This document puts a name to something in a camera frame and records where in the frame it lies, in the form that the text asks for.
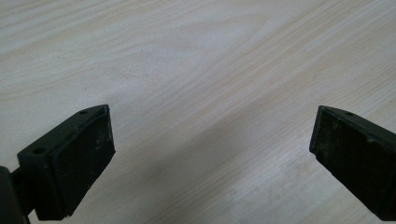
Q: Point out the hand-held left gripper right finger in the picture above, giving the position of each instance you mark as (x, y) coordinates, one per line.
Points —
(358, 155)

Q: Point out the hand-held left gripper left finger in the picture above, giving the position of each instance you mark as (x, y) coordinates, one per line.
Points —
(71, 165)

